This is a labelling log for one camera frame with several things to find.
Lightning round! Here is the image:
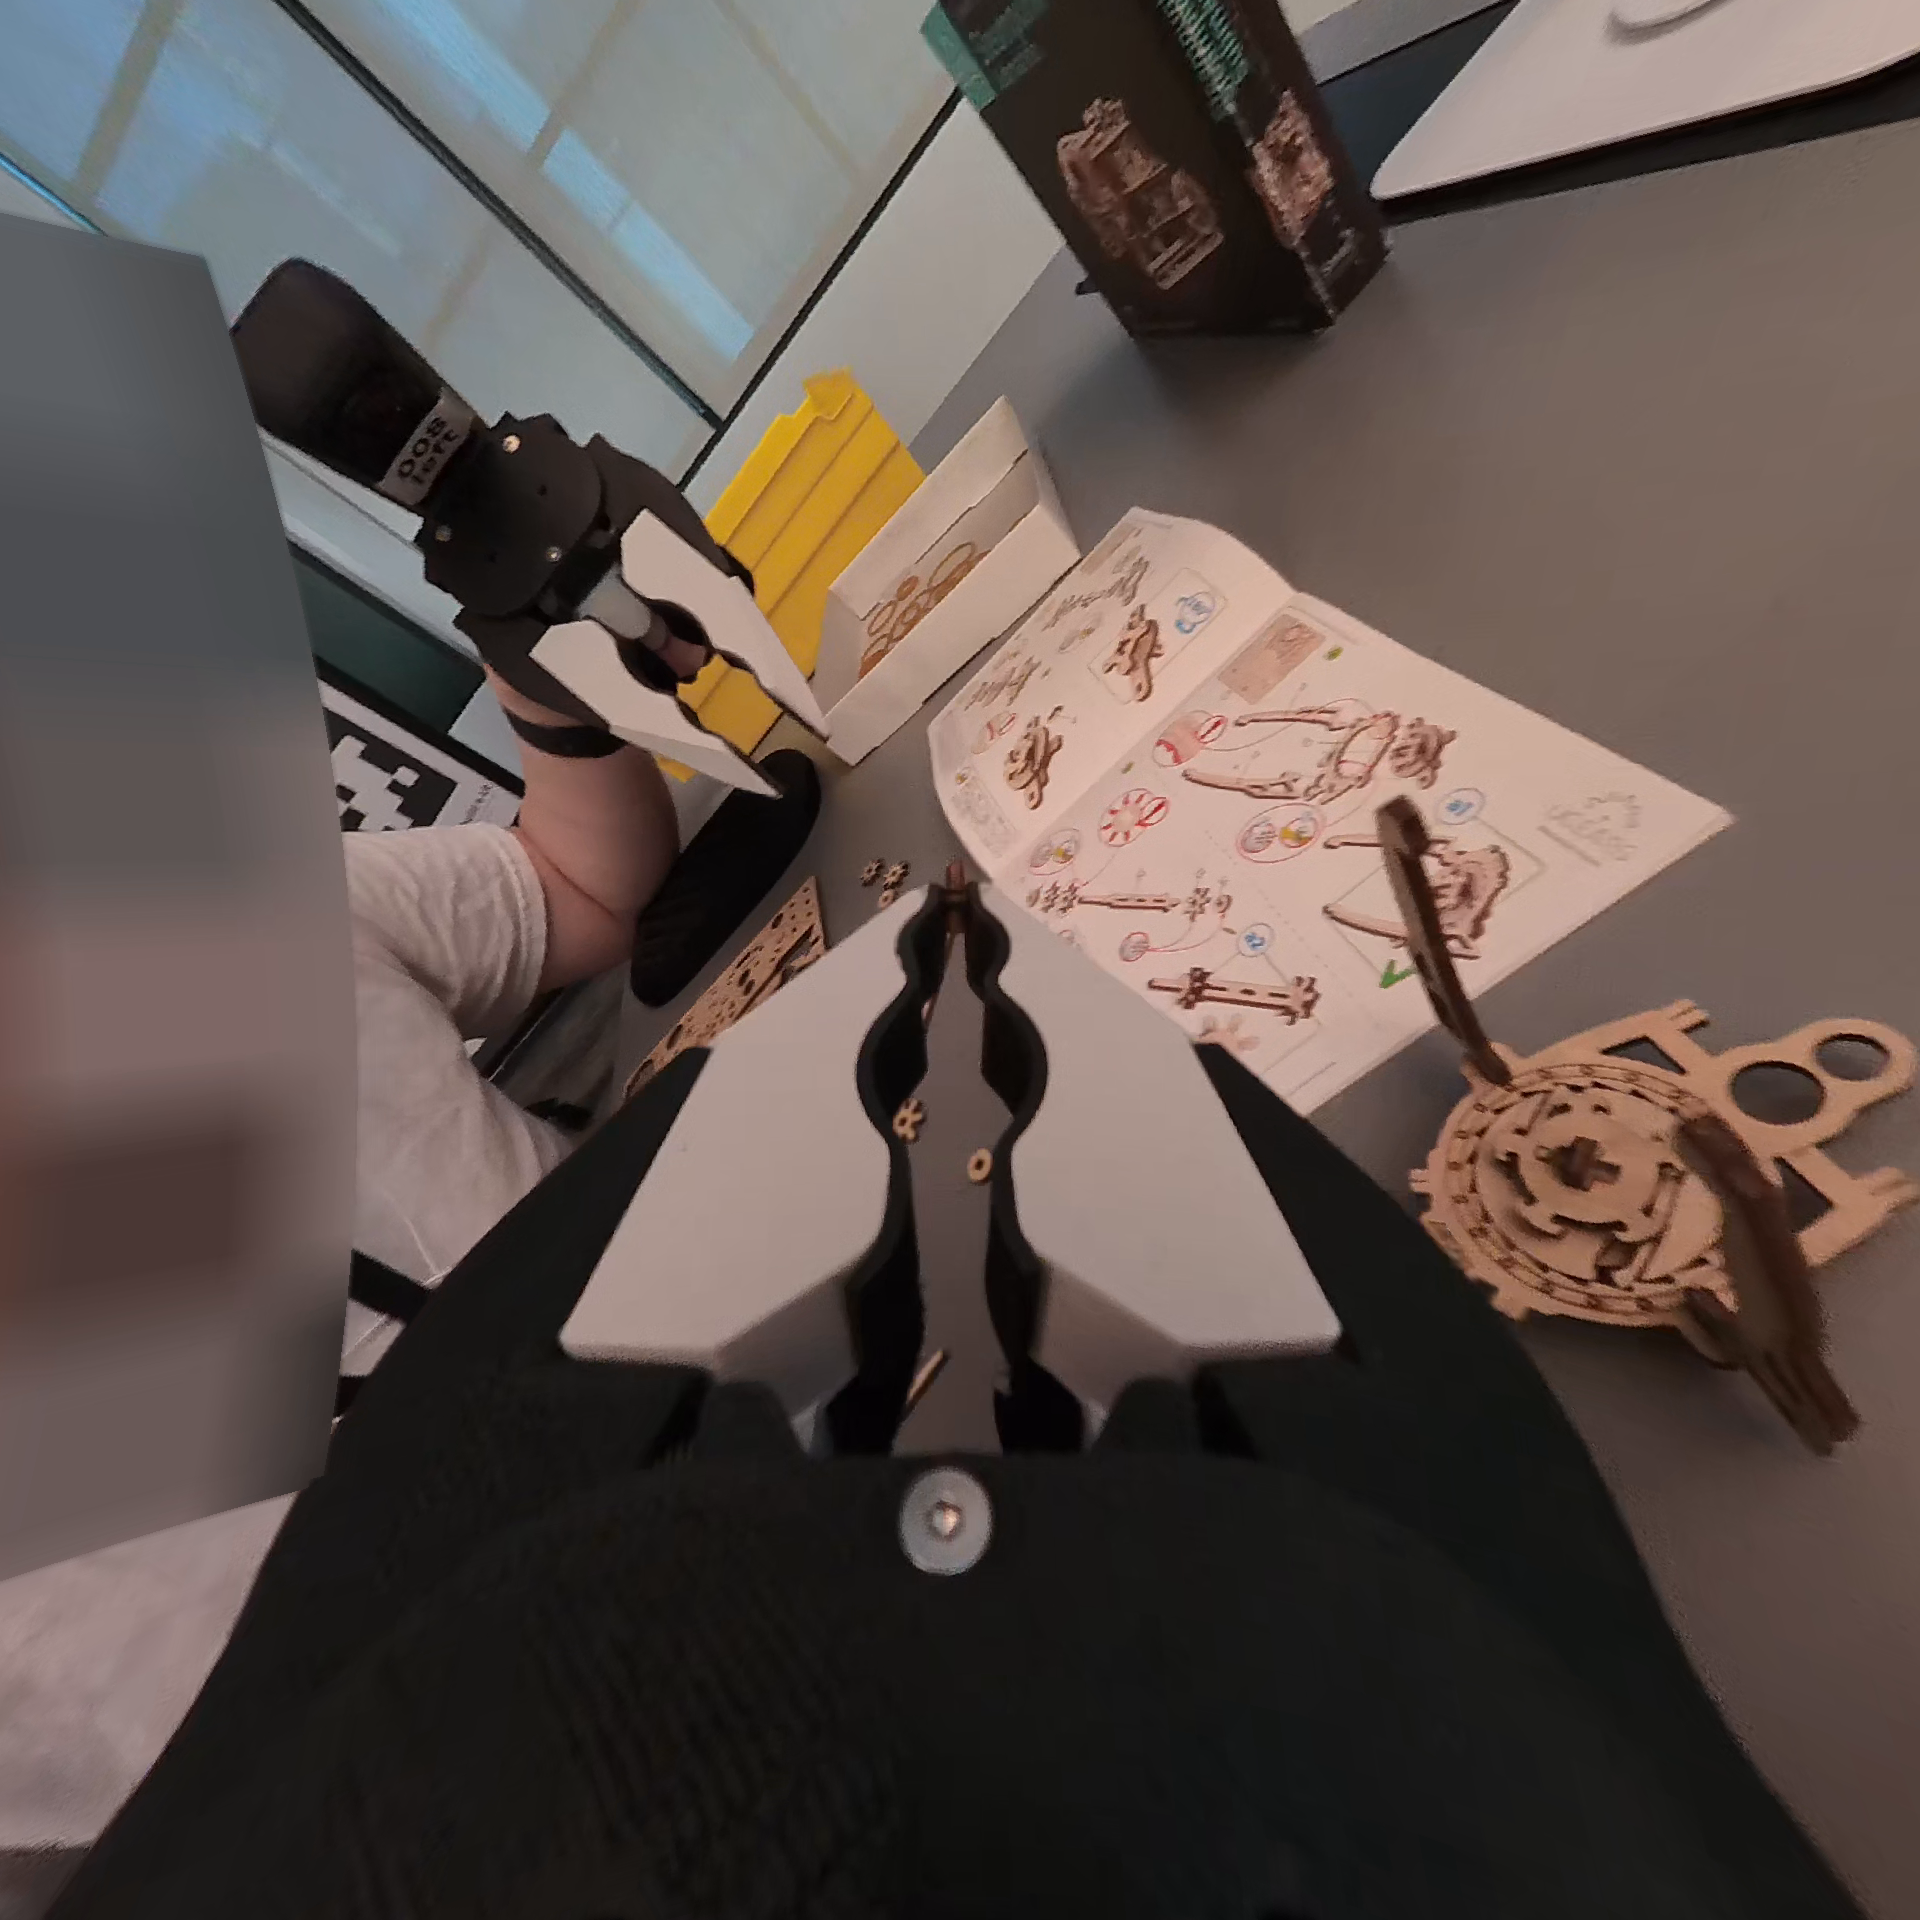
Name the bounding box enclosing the printed instruction booklet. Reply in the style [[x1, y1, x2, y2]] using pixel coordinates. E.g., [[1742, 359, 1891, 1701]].
[[928, 508, 1738, 1118]]

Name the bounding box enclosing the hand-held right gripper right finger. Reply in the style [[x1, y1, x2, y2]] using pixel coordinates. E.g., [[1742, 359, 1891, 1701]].
[[957, 885, 1341, 1455]]

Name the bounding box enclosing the person's white shirt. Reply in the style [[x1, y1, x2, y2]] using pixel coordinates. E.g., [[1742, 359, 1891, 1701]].
[[343, 822, 632, 1292]]

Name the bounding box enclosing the glass window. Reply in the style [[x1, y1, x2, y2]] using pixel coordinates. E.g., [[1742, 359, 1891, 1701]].
[[0, 0, 962, 452]]

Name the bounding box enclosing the white cardboard box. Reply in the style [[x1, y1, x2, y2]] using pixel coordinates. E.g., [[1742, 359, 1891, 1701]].
[[823, 392, 1083, 770]]

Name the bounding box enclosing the person's left forearm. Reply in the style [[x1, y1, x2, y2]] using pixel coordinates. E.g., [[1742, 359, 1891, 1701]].
[[480, 659, 692, 991]]

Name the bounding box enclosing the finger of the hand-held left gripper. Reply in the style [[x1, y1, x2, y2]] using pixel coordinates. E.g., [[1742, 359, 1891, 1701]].
[[616, 509, 830, 737], [525, 615, 781, 795]]

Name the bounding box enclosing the yellow plastic tray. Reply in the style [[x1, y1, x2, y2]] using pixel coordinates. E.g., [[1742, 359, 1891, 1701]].
[[658, 367, 928, 781]]

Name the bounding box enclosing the assembled wooden model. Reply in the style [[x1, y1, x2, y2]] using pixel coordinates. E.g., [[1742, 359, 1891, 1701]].
[[1378, 795, 1920, 1456]]

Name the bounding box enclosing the black white printed marker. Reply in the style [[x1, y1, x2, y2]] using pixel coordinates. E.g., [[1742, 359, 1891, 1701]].
[[322, 681, 527, 833]]

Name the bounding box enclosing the white monitor base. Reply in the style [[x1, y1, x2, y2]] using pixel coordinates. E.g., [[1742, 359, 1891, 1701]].
[[1366, 0, 1920, 204]]

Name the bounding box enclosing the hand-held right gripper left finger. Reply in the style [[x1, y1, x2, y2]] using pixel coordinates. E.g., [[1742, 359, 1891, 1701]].
[[556, 885, 956, 1455]]

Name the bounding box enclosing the large wooden parts sheet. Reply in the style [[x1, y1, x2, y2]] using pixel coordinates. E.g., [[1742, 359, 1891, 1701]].
[[621, 875, 830, 1104]]

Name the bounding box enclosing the black model kit box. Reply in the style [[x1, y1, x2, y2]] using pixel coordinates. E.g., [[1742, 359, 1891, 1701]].
[[917, 0, 1389, 339]]

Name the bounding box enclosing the wooden gear sheet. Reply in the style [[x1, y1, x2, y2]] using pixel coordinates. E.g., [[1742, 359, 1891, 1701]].
[[857, 547, 991, 676]]

